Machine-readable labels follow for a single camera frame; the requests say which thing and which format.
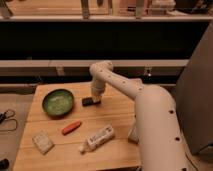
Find orange carrot toy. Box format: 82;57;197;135
61;121;82;135

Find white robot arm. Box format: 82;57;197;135
89;60;189;171

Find black cable left floor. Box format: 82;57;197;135
0;109;19;133

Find white wrapped packet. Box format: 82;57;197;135
32;132;54;155

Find green bowl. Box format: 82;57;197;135
42;89;74;117

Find black object bottom left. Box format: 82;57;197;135
0;159;9;170

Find white plastic bottle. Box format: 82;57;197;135
79;125;115;154

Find black eraser block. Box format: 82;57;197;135
82;97;100;107

